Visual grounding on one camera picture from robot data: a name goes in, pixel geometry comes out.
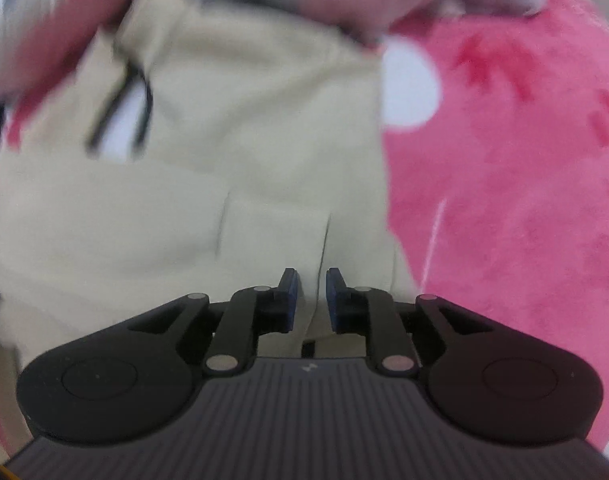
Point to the pink floral bed sheet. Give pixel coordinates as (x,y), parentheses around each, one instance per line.
(509,185)

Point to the beige jacket with black trim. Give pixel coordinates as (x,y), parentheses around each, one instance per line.
(234,135)

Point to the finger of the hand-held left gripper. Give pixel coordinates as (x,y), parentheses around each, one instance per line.
(288,300)
(335,300)

